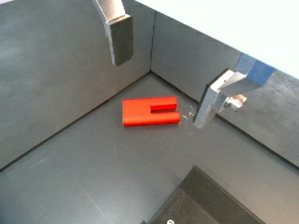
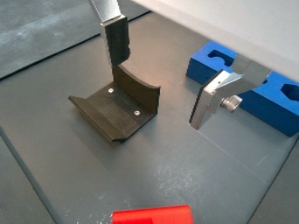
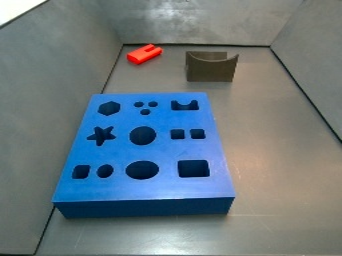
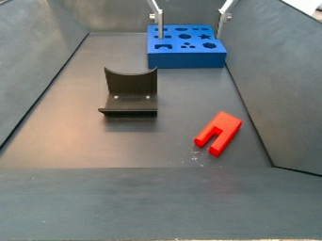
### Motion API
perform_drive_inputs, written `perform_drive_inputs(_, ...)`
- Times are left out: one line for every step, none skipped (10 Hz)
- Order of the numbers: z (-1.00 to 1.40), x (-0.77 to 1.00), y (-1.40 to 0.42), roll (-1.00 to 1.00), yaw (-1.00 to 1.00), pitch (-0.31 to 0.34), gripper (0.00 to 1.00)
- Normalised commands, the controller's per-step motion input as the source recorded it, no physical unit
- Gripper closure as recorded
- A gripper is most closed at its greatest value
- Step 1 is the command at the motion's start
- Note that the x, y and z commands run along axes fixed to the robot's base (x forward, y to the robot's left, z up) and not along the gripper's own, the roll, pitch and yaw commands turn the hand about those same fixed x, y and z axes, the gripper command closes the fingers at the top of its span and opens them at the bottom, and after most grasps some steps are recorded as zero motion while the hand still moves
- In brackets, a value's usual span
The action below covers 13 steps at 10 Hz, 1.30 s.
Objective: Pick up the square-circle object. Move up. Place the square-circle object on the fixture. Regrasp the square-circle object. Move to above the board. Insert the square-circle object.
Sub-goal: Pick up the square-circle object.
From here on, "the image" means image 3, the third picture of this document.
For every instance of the red square-circle peg object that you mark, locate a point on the red square-circle peg object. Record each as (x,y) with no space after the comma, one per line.
(144,54)

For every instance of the blue foam shape-hole fixture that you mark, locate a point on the blue foam shape-hole fixture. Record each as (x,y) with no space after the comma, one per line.
(146,159)

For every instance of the black curved regrasp stand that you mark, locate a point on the black curved regrasp stand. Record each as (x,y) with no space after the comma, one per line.
(210,66)

